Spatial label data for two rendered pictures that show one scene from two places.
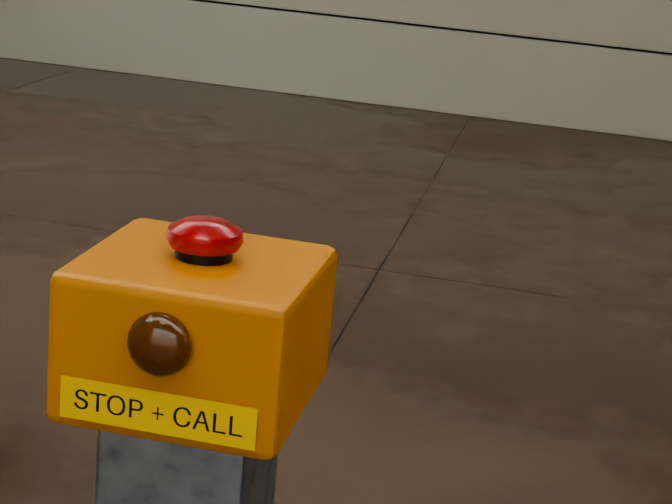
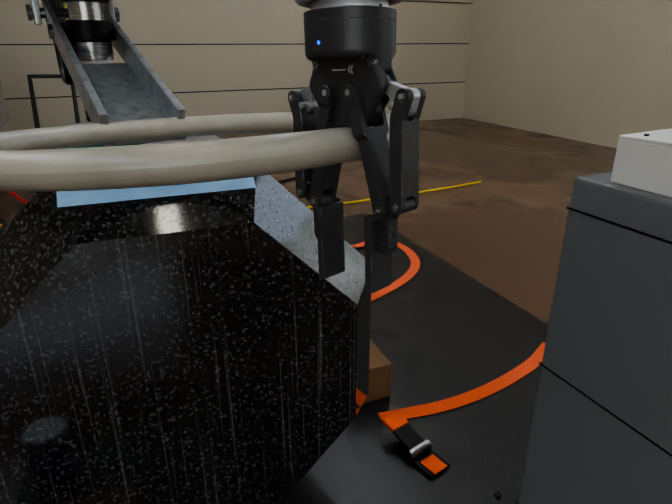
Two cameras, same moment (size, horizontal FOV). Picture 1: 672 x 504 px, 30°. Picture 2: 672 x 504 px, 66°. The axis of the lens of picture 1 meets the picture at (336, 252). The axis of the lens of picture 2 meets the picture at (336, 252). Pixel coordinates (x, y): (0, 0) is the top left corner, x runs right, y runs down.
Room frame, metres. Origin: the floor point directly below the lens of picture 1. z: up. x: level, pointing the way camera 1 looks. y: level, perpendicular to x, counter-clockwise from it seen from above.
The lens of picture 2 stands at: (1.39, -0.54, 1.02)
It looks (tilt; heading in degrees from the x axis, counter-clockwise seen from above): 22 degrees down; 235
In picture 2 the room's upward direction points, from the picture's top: straight up
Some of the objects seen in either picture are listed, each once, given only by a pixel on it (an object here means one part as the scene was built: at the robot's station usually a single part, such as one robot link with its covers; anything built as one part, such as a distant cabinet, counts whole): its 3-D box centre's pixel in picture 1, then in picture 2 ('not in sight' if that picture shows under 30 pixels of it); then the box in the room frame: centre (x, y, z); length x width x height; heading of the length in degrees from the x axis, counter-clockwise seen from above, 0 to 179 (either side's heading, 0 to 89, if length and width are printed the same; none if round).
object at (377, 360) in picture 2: not in sight; (353, 358); (0.54, -1.68, 0.07); 0.30 x 0.12 x 0.12; 77
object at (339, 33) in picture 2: not in sight; (350, 69); (1.12, -0.91, 1.00); 0.08 x 0.07 x 0.09; 103
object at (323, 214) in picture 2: not in sight; (331, 240); (1.13, -0.93, 0.85); 0.03 x 0.01 x 0.07; 13
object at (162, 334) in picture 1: (159, 344); not in sight; (0.56, 0.08, 1.05); 0.03 x 0.02 x 0.03; 79
